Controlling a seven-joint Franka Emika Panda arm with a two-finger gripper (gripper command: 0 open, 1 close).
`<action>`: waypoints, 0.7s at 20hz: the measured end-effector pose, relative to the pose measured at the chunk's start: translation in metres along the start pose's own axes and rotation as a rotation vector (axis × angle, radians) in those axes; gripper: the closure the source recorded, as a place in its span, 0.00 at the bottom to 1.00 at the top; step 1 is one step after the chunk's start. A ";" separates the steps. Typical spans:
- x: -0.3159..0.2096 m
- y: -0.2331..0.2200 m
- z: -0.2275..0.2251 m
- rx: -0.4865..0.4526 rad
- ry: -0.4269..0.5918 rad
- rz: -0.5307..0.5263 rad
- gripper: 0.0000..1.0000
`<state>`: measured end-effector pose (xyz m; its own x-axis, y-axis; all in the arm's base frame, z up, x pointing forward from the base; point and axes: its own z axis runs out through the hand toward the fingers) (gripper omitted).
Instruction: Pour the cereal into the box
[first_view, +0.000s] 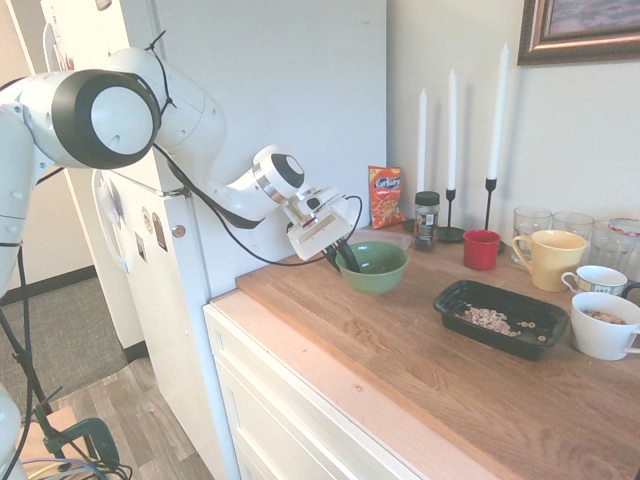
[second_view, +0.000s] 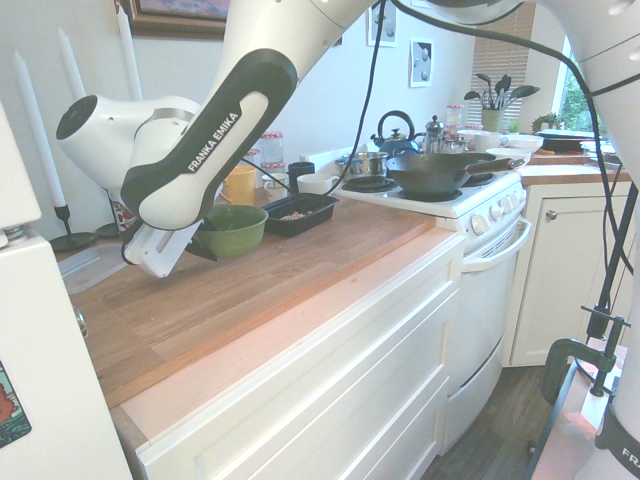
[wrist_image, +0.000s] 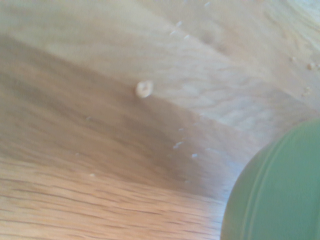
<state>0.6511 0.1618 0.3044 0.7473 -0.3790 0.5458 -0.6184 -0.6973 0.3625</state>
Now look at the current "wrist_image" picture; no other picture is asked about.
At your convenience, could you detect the cereal ring piece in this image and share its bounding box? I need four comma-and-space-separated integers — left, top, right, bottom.
135, 79, 154, 99

